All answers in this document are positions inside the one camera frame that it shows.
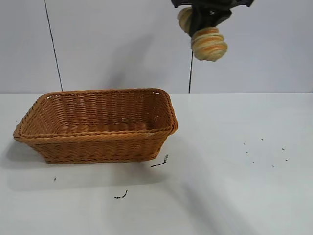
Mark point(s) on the brown woven wicker basket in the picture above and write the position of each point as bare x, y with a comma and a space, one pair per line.
97, 137

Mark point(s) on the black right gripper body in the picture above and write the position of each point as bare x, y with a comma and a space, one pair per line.
212, 3

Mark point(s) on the long striped bread roll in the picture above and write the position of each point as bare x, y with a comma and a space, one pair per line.
210, 45

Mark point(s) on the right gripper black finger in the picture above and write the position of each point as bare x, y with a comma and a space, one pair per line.
216, 17
195, 19

